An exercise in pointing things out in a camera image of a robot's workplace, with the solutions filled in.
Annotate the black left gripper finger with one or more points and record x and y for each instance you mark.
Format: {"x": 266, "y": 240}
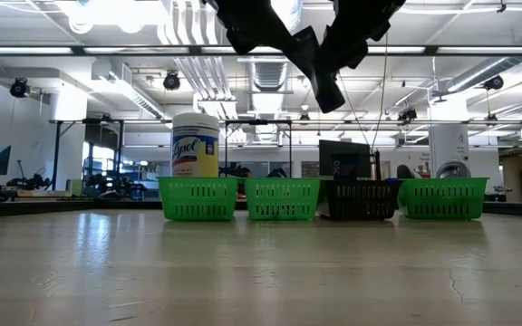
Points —
{"x": 322, "y": 68}

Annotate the green plastic basket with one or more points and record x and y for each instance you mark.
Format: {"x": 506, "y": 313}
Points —
{"x": 283, "y": 199}
{"x": 197, "y": 199}
{"x": 443, "y": 199}

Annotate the black background robot arm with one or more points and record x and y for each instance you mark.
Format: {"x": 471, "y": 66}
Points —
{"x": 30, "y": 182}

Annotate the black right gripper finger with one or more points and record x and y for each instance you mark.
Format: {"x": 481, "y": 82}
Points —
{"x": 345, "y": 45}

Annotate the black monitor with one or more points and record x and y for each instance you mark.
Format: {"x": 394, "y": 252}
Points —
{"x": 345, "y": 158}

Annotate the silver ventilation duct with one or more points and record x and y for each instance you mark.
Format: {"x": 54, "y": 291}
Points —
{"x": 267, "y": 74}

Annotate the black ceiling spotlight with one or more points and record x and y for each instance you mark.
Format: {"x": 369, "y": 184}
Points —
{"x": 494, "y": 82}
{"x": 171, "y": 81}
{"x": 407, "y": 115}
{"x": 19, "y": 88}

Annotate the yellow white wipes canister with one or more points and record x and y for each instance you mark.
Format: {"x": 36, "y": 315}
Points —
{"x": 195, "y": 149}

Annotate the black workstation frame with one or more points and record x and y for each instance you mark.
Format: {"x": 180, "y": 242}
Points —
{"x": 57, "y": 154}

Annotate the white round column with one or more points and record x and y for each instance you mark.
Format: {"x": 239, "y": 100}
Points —
{"x": 449, "y": 140}

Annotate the grey round air duct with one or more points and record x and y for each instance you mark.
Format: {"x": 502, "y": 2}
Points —
{"x": 469, "y": 80}

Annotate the black plastic basket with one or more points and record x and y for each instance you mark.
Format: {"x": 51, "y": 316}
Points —
{"x": 360, "y": 201}

